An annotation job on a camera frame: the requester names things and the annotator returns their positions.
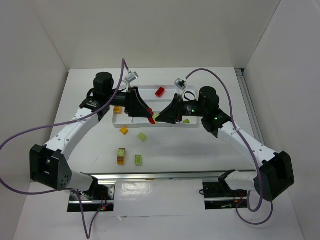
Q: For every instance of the orange lego near tray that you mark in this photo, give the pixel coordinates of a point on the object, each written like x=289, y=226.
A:
x=124, y=130

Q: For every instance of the aluminium rail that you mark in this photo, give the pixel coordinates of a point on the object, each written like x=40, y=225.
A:
x=250, y=105
x=149, y=176

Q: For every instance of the red lego brick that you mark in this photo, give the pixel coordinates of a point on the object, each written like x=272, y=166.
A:
x=151, y=118

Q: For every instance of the cream lego brick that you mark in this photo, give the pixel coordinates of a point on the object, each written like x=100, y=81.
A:
x=155, y=117

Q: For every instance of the red sloped lego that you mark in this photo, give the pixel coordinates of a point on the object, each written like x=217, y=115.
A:
x=159, y=93

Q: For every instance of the light green lego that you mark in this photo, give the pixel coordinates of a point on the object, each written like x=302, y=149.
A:
x=138, y=160

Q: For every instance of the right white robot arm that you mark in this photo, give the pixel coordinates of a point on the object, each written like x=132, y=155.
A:
x=274, y=171

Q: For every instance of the orange lego brick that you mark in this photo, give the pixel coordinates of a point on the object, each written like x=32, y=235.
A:
x=117, y=110

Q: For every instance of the white divided sorting tray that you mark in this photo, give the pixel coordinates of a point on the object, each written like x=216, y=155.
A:
x=157, y=104

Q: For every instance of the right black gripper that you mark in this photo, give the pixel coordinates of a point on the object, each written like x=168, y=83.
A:
x=178, y=108

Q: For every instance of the green brown orange lego stack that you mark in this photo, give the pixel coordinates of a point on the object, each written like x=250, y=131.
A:
x=120, y=156

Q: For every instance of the light green lego brick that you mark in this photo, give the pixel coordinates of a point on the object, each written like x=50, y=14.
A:
x=142, y=137

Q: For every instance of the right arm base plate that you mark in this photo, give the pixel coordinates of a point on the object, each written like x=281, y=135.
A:
x=218, y=198

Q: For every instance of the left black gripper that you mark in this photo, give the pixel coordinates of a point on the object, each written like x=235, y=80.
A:
x=131, y=101

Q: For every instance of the aluminium rail right side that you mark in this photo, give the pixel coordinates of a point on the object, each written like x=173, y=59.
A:
x=250, y=105

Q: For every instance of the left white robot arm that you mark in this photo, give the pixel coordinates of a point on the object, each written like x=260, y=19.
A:
x=49, y=162

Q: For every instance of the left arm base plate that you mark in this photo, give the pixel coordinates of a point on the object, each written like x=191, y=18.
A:
x=90, y=204

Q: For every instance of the aluminium rail front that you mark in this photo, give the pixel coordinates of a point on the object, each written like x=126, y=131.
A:
x=149, y=176

